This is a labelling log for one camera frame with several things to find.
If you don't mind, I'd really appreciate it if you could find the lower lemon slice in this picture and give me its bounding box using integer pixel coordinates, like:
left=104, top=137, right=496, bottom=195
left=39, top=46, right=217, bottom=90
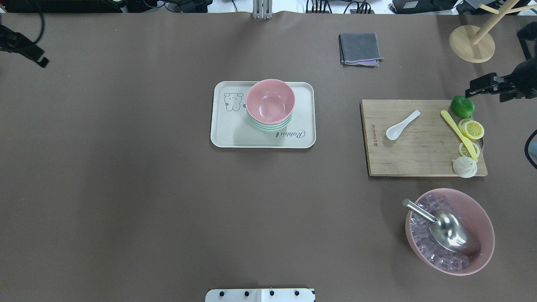
left=458, top=143, right=481, bottom=157

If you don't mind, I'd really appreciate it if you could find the metal ice scoop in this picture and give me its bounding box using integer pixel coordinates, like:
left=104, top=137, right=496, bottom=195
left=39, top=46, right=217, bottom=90
left=402, top=199, right=482, bottom=256

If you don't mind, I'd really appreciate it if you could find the small pink bowl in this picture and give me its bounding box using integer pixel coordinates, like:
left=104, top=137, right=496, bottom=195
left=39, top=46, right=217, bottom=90
left=245, top=79, right=296, bottom=125

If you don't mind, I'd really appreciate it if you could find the yellow plastic knife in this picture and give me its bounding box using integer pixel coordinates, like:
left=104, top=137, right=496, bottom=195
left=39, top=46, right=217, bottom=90
left=441, top=110, right=478, bottom=162

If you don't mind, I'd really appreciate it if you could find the white steamed bun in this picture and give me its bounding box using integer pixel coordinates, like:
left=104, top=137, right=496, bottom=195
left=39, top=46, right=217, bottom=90
left=452, top=156, right=477, bottom=178

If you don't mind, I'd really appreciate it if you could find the aluminium frame post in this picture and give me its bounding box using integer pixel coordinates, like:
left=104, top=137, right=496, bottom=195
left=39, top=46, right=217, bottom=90
left=253, top=0, right=273, bottom=19

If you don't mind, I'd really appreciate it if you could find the bamboo cutting board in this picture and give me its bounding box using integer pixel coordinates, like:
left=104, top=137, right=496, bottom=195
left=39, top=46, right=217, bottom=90
left=360, top=99, right=461, bottom=177

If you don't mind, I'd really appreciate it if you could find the black framed glass rack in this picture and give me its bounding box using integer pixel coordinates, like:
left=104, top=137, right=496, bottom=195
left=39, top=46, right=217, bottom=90
left=516, top=21, right=537, bottom=60

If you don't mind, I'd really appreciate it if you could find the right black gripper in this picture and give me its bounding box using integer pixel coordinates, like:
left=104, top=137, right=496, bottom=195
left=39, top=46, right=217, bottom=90
left=464, top=57, right=537, bottom=102

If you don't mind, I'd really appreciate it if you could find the white rabbit tray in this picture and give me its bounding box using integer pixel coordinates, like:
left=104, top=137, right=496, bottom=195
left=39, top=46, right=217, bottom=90
left=210, top=81, right=316, bottom=148

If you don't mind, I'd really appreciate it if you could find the upper lemon slice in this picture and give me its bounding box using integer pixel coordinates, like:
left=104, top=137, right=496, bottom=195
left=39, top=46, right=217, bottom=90
left=458, top=118, right=485, bottom=140

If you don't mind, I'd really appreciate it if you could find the folded grey cloth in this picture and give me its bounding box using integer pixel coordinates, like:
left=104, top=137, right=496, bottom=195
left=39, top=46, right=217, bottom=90
left=338, top=33, right=383, bottom=67

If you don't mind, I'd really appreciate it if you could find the green lime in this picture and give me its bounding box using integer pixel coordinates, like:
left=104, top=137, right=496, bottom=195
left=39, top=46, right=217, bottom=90
left=450, top=95, right=475, bottom=118

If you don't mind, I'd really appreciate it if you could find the white ceramic spoon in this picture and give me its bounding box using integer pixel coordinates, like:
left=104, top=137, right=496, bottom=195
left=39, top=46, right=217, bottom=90
left=386, top=110, right=421, bottom=140

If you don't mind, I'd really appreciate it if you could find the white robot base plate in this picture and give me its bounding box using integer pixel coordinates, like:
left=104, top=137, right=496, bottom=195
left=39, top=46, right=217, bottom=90
left=205, top=287, right=316, bottom=302

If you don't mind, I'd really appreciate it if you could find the large pink bowl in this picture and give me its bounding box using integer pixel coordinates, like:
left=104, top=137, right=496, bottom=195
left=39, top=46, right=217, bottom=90
left=405, top=188, right=495, bottom=276

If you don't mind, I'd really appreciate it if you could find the lemon slice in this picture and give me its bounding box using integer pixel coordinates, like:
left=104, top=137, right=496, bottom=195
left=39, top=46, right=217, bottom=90
left=458, top=118, right=485, bottom=140
left=458, top=143, right=481, bottom=157

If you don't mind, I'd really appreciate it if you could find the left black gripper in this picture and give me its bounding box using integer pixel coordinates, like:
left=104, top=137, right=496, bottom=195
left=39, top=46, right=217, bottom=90
left=0, top=25, right=49, bottom=68

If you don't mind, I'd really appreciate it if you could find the wooden mug tree stand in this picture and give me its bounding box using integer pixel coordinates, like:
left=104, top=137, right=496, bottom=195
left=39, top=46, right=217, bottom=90
left=448, top=0, right=537, bottom=63

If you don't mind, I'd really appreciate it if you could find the top green bowl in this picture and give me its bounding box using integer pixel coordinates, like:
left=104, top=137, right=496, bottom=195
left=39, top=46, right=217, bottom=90
left=248, top=114, right=293, bottom=132

